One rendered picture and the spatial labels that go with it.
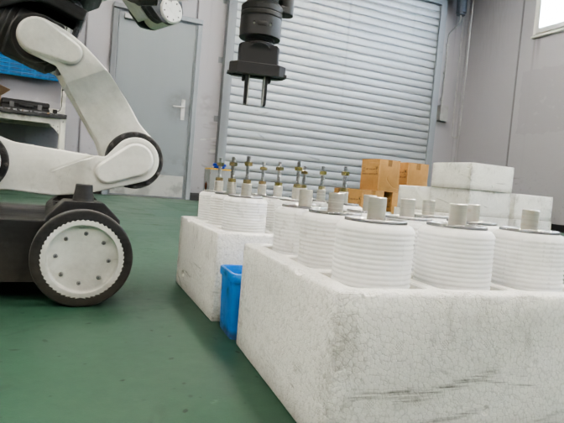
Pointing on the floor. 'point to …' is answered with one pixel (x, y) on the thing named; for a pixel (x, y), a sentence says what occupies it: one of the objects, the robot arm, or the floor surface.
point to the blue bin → (230, 299)
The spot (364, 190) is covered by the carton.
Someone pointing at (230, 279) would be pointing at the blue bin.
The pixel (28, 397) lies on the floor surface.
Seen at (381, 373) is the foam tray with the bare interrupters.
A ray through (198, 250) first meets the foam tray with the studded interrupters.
